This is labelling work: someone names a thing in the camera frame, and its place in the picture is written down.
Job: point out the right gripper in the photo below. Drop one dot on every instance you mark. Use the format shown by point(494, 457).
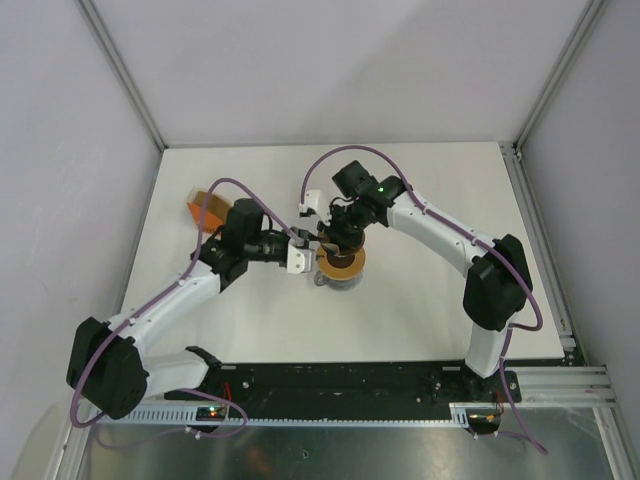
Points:
point(336, 236)

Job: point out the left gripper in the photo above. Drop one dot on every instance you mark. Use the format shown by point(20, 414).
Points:
point(304, 236)

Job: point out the clear glass server jug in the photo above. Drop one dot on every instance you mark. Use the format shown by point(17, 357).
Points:
point(341, 285)

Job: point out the brown paper coffee filter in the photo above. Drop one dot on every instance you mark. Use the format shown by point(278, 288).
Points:
point(342, 245)

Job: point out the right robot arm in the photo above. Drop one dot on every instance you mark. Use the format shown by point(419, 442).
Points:
point(495, 270)

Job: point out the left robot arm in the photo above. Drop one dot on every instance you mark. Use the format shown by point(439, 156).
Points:
point(110, 363)

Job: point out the orange coffee filter box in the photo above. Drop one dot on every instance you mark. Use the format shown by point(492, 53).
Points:
point(208, 215)

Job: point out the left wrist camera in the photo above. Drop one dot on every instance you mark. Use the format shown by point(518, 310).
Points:
point(299, 260)

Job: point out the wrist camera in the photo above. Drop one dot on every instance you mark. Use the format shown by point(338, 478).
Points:
point(315, 203)
point(299, 260)

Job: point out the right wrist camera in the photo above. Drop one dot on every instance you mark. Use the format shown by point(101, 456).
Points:
point(315, 203)

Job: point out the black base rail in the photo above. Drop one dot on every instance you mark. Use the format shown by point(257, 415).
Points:
point(366, 391)

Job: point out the left aluminium frame post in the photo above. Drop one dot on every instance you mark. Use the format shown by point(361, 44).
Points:
point(115, 60)

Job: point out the aluminium frame post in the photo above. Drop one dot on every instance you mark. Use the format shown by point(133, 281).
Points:
point(115, 60)
point(577, 40)

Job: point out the right aluminium frame post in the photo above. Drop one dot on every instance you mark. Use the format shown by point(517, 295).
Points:
point(577, 40)

